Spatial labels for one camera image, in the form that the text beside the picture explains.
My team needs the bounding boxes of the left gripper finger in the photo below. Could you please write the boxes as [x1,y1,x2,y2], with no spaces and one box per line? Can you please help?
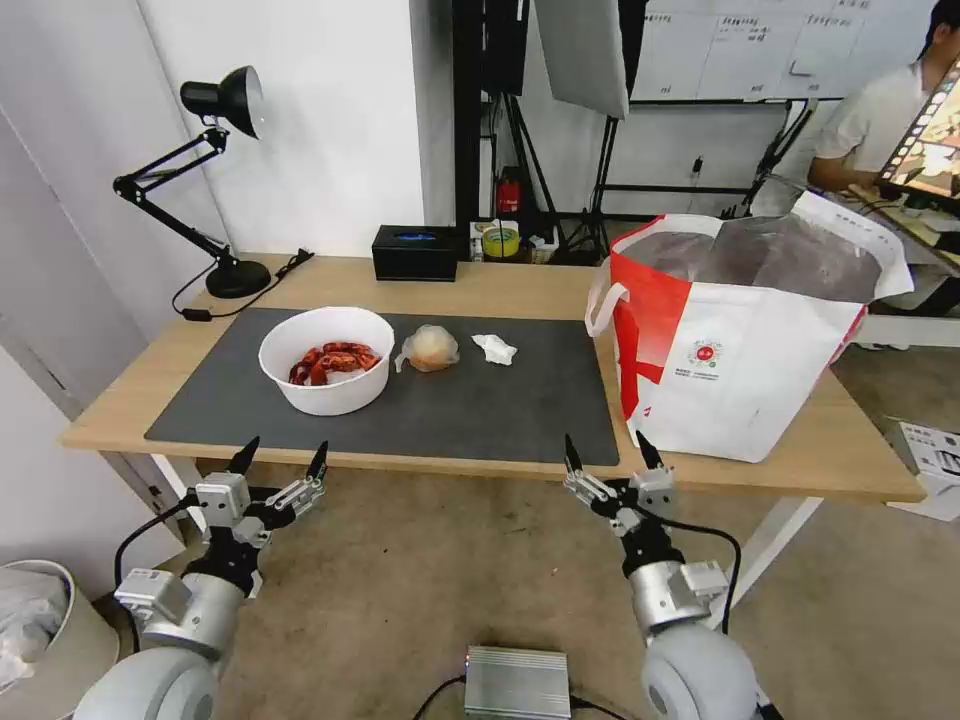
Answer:
[228,436,262,477]
[272,440,331,521]

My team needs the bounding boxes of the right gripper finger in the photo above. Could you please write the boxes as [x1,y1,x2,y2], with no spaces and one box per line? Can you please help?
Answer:
[635,429,670,475]
[563,433,636,528]

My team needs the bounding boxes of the white and red takeout bag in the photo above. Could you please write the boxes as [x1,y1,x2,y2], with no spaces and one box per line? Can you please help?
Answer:
[584,191,917,465]

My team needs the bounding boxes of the bun in clear plastic bag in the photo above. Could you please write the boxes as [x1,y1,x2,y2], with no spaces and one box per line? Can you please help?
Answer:
[394,323,460,375]

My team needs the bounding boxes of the white table leg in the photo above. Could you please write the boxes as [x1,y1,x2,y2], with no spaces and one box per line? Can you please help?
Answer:
[148,452,204,526]
[721,494,826,633]

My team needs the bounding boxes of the white paper bowl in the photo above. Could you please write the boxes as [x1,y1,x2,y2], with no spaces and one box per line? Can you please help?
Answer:
[258,305,397,418]

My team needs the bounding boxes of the red crayfish shells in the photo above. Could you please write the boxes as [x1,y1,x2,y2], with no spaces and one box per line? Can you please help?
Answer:
[288,340,377,388]

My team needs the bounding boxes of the dark grey desk mat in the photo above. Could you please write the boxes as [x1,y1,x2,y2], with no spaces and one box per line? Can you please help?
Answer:
[143,307,621,466]

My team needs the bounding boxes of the crumpled white tissue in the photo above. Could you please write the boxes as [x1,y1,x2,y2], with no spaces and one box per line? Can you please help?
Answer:
[470,333,520,367]

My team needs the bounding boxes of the black desk lamp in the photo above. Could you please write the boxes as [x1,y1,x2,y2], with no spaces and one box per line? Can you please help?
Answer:
[112,65,274,300]

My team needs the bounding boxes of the silver metal electronics box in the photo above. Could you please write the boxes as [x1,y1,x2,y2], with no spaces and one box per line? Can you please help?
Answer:
[463,644,573,718]

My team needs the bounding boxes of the grey bin with plastic liner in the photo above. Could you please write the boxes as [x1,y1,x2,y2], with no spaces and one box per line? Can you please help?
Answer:
[0,558,122,720]

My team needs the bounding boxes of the yellow tape roll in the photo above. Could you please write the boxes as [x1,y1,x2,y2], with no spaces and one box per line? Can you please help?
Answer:
[482,222,522,263]

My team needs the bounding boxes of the black tissue box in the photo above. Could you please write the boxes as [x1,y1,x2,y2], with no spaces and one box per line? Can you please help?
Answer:
[371,224,460,284]

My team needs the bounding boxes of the black light stand tripod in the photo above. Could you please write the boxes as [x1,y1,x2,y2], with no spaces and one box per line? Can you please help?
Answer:
[560,112,628,260]

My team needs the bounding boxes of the white printed cardboard box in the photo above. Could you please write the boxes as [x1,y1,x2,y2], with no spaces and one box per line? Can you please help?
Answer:
[884,421,960,523]

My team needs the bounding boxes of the red fire extinguisher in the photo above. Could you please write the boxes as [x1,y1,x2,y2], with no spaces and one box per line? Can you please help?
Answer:
[497,167,525,220]

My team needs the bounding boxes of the person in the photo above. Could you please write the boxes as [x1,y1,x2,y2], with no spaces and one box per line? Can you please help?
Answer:
[806,0,960,198]

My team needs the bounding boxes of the grey photo softbox panel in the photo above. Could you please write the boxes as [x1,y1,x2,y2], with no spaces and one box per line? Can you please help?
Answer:
[530,0,632,122]

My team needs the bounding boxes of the whiteboard with printed sheets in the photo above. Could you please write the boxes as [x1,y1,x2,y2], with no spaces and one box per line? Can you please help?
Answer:
[628,0,948,103]

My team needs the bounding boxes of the computer monitor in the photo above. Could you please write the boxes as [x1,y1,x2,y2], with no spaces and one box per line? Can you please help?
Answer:
[875,56,960,217]

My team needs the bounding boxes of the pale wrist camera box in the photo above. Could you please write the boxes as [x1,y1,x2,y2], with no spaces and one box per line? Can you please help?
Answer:
[628,464,676,520]
[196,472,253,543]

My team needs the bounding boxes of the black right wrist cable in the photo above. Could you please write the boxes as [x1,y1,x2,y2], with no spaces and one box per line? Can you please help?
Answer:
[659,523,744,633]

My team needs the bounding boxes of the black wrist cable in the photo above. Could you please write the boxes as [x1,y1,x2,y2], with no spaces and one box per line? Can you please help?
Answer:
[112,500,204,654]
[659,523,744,633]

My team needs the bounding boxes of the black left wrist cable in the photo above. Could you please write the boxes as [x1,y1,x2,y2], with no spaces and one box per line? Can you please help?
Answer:
[112,500,204,654]

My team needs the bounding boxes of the black lamp power cable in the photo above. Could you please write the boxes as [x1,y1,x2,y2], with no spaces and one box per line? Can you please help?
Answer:
[171,250,316,325]

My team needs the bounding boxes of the black cable of metal box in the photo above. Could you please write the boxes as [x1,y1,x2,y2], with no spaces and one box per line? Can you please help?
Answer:
[412,673,471,720]

